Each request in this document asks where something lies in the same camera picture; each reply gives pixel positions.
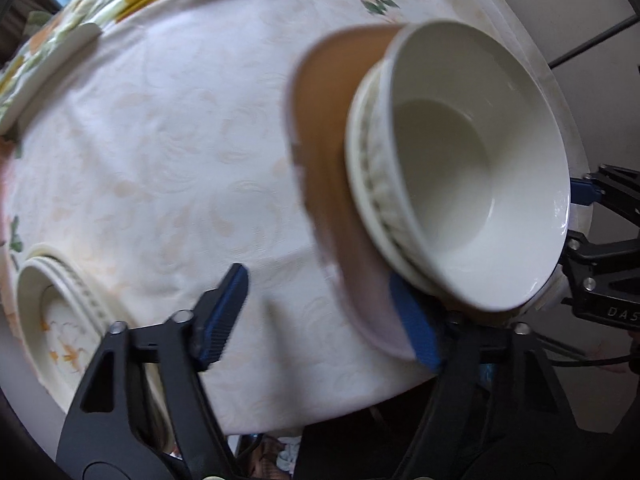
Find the floral ribbed plate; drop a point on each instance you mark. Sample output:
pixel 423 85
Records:
pixel 55 330

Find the cream ribbed plate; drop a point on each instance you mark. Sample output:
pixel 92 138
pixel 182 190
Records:
pixel 60 254

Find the floral tablecloth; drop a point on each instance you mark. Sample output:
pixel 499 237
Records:
pixel 175 160

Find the white deep bowl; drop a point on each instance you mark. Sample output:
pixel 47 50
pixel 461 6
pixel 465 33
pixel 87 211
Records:
pixel 475 185

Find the black metal chair frame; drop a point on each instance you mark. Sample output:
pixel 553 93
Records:
pixel 595 40

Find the cream ribbed bowl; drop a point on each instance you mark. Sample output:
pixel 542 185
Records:
pixel 372 170

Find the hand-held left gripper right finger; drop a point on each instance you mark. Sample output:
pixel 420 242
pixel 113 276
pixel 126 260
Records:
pixel 415 325

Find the white plate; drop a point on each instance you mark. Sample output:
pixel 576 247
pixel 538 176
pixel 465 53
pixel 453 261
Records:
pixel 45 65

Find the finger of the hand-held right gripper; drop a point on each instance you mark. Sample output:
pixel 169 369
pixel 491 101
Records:
pixel 585 191
pixel 595 260

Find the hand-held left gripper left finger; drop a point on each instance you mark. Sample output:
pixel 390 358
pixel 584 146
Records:
pixel 225 310

